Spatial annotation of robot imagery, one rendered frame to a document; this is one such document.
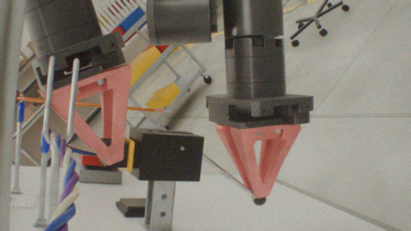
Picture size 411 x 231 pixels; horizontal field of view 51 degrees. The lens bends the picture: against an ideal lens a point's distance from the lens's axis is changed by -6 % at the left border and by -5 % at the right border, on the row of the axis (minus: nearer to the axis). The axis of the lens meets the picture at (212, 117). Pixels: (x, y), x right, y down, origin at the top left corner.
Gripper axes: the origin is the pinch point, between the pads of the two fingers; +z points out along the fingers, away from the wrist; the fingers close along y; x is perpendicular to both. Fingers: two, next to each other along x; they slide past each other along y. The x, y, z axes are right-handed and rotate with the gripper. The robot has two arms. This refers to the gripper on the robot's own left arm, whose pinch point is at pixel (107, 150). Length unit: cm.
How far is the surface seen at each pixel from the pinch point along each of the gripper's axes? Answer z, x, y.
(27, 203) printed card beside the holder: 3.7, -8.5, -8.1
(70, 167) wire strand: -3.8, -4.3, 17.5
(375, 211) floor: 84, 101, -88
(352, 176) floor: 80, 113, -114
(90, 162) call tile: 4.7, 0.1, -18.7
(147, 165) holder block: 2.0, 2.3, 2.2
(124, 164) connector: 1.3, 0.7, 1.6
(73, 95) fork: -6.0, -2.0, 7.8
